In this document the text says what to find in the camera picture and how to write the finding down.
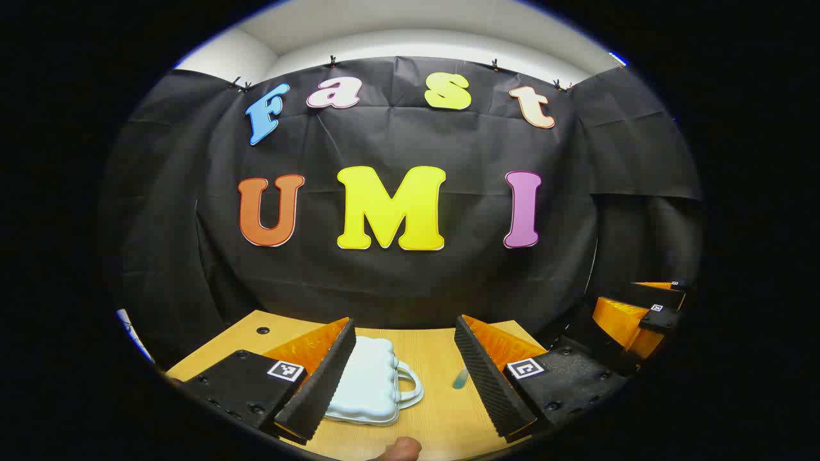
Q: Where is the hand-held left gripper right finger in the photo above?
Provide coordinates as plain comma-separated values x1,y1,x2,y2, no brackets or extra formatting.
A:
454,314,630,444

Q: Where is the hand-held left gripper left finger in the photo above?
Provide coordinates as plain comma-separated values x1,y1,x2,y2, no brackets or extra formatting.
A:
168,317,357,442

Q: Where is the light blue suitcase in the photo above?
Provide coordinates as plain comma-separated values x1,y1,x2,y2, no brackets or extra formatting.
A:
324,336,425,427

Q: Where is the brown rounded object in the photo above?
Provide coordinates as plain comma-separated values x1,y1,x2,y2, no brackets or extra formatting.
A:
373,437,422,461

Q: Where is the black backdrop cloth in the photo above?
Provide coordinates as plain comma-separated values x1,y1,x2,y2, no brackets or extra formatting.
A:
102,56,704,372

